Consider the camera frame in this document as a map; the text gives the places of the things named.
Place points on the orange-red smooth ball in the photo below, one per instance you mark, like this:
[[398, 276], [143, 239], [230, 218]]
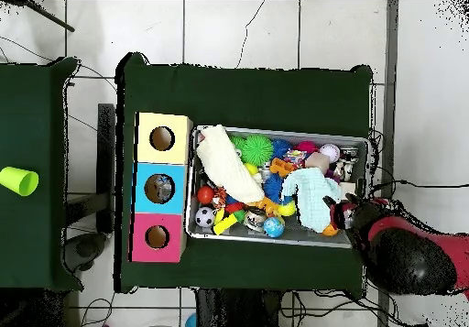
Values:
[[205, 195]]

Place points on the globe print ball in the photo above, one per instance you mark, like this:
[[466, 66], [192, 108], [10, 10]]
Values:
[[274, 227]]

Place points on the tan wooden cube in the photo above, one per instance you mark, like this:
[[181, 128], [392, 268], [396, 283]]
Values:
[[317, 160]]

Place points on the lime green plastic cup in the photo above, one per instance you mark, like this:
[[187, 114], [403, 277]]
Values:
[[18, 180]]

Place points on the clear plastic toy packet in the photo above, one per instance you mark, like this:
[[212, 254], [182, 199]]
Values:
[[163, 187]]

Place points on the wooden box with three holes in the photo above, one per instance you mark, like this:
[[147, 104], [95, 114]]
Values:
[[172, 154]]

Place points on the dark green table cloth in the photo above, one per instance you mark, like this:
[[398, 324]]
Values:
[[33, 103], [238, 96]]

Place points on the light blue ball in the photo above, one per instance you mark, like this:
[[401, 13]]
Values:
[[191, 322]]

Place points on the grey rounded stand foot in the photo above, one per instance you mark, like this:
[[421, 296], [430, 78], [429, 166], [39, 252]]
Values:
[[86, 248]]

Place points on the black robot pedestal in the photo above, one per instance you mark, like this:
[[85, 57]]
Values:
[[234, 310]]

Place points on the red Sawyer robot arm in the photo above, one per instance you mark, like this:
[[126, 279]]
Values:
[[410, 253]]

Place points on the white baseball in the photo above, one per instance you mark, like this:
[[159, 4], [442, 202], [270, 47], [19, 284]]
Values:
[[329, 153]]

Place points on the green spiky rubber ball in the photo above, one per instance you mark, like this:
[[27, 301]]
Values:
[[257, 150]]

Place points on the yellow toy block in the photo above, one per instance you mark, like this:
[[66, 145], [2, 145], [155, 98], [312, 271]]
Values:
[[224, 224]]

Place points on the dark thin rod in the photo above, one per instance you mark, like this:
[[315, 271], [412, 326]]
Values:
[[55, 19]]

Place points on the mint knitted cloth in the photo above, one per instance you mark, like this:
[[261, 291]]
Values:
[[311, 195]]

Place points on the orange long toy block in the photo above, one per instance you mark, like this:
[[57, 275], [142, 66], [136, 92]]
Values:
[[282, 166]]

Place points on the cream knitted cloth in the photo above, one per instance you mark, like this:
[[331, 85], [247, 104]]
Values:
[[227, 169]]

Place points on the small soccer ball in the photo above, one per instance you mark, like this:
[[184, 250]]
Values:
[[205, 217]]

